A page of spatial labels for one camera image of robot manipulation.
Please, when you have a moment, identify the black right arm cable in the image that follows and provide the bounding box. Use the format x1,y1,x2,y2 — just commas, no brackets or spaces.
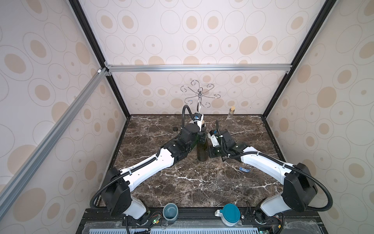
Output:
215,119,334,212

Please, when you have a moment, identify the aluminium rail left side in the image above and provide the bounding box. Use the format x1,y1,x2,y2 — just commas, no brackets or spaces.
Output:
1,67,109,219

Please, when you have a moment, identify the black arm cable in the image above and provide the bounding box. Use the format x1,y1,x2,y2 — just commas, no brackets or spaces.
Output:
90,104,195,209
215,119,334,212

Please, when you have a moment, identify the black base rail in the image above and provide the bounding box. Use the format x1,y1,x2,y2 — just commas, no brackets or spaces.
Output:
77,207,327,234

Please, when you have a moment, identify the teal lid white container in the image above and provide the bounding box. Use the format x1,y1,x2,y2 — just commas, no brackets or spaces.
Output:
214,204,241,227

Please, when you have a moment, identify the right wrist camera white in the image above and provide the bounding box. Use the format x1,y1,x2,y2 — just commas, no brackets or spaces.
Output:
208,130,221,147

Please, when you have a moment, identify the chrome glass rack stand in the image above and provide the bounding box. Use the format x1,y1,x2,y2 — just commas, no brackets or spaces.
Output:
180,80,221,116

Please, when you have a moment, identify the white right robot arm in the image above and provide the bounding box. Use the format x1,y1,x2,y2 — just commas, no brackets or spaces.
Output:
207,130,318,216

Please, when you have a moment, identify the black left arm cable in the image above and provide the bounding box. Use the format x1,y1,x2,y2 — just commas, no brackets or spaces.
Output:
90,104,195,209

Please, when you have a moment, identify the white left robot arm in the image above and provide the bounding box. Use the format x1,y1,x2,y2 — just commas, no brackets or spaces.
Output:
98,123,206,219

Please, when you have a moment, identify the dark green wine bottle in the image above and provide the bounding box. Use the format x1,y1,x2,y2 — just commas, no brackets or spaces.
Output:
197,134,208,162

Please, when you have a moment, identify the horizontal aluminium rail back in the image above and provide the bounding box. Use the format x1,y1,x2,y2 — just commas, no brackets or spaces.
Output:
107,63,292,72

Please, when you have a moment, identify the grey teal cup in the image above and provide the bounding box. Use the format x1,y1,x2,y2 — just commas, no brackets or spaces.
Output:
163,203,179,222

